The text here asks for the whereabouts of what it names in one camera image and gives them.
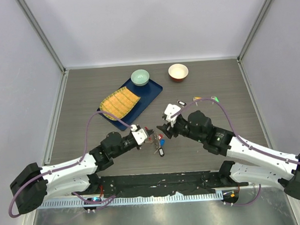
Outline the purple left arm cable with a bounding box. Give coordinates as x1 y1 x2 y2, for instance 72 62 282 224
4 109 141 219

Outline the red bowl white inside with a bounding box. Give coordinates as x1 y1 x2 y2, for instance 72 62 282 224
168 63 189 83

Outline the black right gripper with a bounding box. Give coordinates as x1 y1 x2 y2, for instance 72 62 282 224
157 114 205 145

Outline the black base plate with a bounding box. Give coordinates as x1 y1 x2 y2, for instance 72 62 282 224
98 168 250 199

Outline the light green bowl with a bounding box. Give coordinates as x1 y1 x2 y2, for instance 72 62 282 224
130 69 150 87

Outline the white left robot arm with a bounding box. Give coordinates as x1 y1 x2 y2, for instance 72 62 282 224
8 128 154 218

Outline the blue rectangular tray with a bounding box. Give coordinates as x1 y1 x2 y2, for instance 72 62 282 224
96 77 165 133

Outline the keyring bunch with tags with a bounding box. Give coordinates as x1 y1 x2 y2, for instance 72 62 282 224
145 127 165 157

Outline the woven bamboo plate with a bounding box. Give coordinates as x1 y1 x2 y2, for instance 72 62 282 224
99 86 141 119

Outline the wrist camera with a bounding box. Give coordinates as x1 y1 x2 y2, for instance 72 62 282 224
130 124 149 146
163 104 181 127

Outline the key with green tag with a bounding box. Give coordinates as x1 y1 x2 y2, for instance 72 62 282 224
211 96 219 102

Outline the key with yellow tag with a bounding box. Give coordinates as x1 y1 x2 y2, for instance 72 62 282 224
193 97 201 106

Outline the key with black tag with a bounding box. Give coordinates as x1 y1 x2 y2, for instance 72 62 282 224
178 100 187 108

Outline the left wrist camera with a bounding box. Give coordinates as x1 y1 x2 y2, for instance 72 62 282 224
130 124 149 146

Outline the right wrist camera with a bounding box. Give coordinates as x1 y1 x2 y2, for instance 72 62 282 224
163 104 181 127

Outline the white slotted cable duct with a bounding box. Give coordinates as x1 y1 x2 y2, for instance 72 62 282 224
38 191 223 209

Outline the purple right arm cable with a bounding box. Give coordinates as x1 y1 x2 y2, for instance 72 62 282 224
170 93 300 209

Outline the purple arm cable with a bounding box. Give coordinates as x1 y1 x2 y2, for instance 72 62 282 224
170 93 300 209
4 109 141 219

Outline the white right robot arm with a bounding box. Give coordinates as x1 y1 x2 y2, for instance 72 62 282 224
157 111 300 200

